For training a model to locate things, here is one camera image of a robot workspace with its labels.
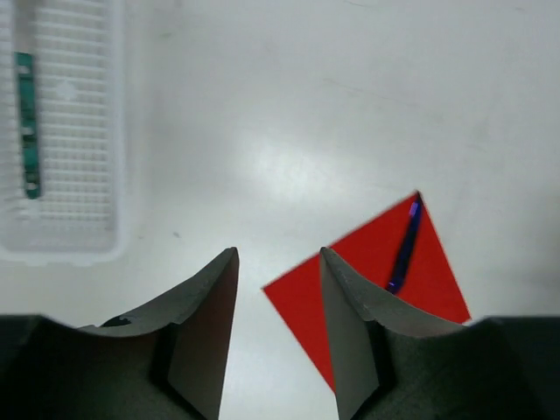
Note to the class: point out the green handled spoon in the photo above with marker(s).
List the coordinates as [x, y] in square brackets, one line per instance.
[28, 124]

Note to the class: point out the dark blue knife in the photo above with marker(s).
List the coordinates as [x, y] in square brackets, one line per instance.
[404, 254]

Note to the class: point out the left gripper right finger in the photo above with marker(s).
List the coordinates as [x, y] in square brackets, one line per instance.
[359, 315]

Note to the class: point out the white perforated utensil tray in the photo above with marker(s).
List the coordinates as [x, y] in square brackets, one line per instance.
[78, 52]

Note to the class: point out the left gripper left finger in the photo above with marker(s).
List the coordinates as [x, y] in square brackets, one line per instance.
[192, 323]

